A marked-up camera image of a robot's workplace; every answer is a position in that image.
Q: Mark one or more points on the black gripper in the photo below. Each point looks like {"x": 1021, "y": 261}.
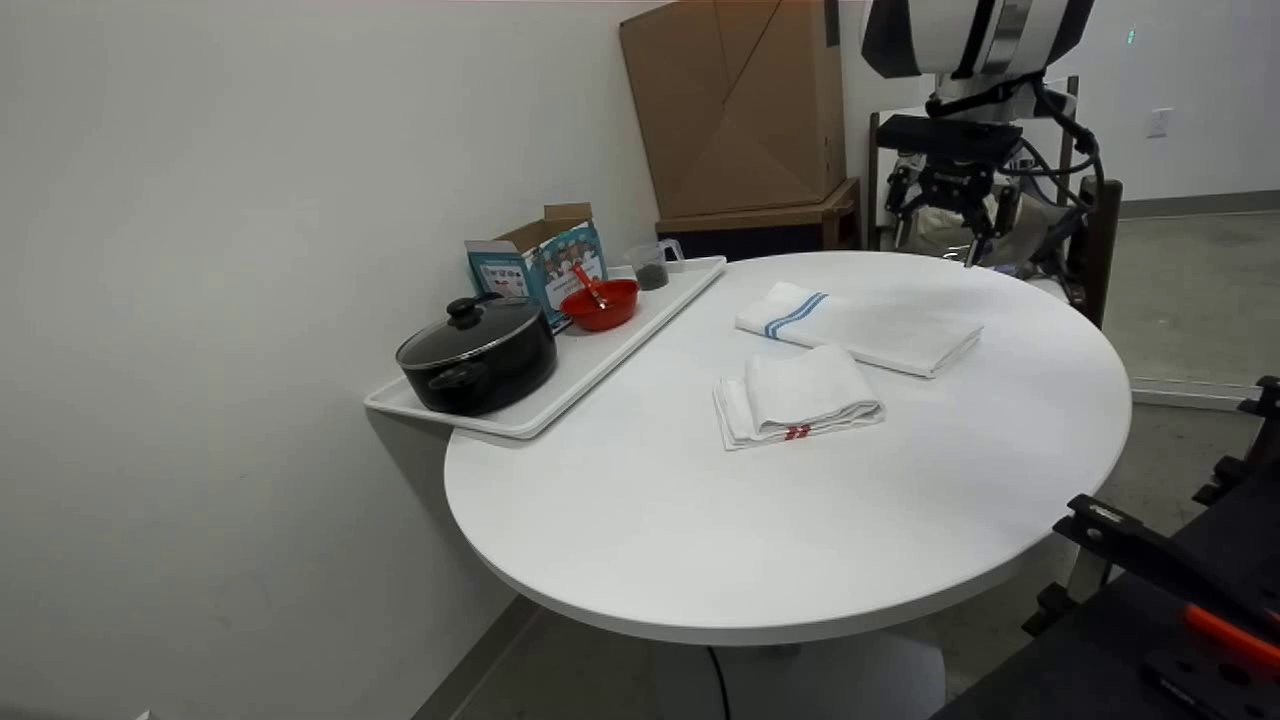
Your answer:
{"x": 945, "y": 154}

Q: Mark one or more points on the white towel with blue stripe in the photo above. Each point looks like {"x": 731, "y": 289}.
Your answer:
{"x": 865, "y": 327}

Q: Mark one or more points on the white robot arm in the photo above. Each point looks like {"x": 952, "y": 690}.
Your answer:
{"x": 960, "y": 35}

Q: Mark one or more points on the white towel with red stripe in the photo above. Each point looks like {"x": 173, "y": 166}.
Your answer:
{"x": 796, "y": 390}

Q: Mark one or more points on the large brown cardboard box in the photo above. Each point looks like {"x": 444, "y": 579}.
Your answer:
{"x": 732, "y": 105}

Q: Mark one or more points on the small white cup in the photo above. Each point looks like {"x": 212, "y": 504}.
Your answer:
{"x": 671, "y": 250}

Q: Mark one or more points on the small grey object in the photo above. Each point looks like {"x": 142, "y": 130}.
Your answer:
{"x": 650, "y": 279}

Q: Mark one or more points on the white rectangular tray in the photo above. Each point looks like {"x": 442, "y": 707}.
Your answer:
{"x": 625, "y": 334}

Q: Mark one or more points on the red bowl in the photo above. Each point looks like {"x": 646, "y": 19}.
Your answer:
{"x": 603, "y": 313}

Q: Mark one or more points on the small metal spoon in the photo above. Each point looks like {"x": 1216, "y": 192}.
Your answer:
{"x": 592, "y": 287}

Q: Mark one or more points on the small printed cardboard box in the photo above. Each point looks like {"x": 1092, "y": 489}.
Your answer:
{"x": 540, "y": 261}

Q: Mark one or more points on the black work table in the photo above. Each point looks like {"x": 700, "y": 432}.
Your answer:
{"x": 1106, "y": 654}

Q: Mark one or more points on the black cooking pot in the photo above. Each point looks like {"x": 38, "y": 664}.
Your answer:
{"x": 487, "y": 385}

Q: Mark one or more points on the glass pot lid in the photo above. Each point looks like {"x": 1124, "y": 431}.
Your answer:
{"x": 466, "y": 340}

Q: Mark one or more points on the white side stand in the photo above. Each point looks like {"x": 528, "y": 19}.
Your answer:
{"x": 414, "y": 464}

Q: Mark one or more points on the white wall outlet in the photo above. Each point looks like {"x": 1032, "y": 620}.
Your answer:
{"x": 1161, "y": 127}

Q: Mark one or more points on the black clamp mount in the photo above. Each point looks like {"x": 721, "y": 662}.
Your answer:
{"x": 1134, "y": 540}

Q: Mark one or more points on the white table pedestal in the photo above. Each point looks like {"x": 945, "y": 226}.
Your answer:
{"x": 865, "y": 683}

